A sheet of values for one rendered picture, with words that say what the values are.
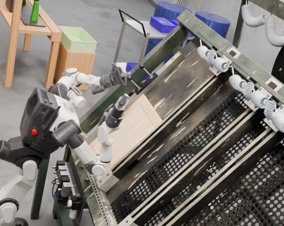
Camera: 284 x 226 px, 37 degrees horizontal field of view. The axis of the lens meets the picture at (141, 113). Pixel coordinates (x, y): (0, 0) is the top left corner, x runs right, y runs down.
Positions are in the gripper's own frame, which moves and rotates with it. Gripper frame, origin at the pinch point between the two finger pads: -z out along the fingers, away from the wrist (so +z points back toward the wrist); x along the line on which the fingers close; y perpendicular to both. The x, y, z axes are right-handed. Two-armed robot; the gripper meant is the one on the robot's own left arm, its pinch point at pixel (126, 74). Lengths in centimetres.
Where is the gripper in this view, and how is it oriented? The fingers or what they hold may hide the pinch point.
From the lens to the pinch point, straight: 270.8
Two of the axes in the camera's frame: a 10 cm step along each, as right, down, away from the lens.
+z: -8.3, 2.4, 5.0
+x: 3.5, 9.3, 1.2
